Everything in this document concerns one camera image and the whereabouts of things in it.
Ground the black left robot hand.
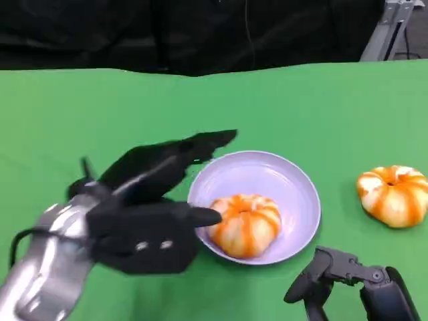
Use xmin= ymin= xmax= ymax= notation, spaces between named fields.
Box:
xmin=68 ymin=128 xmax=239 ymax=229

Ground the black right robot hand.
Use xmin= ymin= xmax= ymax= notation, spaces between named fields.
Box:
xmin=283 ymin=245 xmax=421 ymax=321

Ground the orange white toy bread roll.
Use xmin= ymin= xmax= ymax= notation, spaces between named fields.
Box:
xmin=355 ymin=165 xmax=428 ymax=229
xmin=208 ymin=193 xmax=282 ymax=259

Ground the lilac plate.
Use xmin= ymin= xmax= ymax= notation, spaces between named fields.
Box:
xmin=187 ymin=150 xmax=322 ymax=267

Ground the black backdrop curtain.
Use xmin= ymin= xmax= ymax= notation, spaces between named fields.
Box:
xmin=0 ymin=0 xmax=428 ymax=77

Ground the green table cloth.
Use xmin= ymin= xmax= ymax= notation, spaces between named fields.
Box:
xmin=0 ymin=58 xmax=428 ymax=321

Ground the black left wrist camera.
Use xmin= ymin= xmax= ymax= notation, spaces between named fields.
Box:
xmin=86 ymin=209 xmax=199 ymax=277

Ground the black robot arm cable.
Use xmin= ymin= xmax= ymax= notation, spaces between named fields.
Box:
xmin=9 ymin=226 xmax=93 ymax=267

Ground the thin black hanging cable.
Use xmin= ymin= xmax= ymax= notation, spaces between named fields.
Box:
xmin=244 ymin=0 xmax=257 ymax=67

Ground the grey metal frame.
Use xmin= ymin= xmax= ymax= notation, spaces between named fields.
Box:
xmin=359 ymin=0 xmax=413 ymax=62

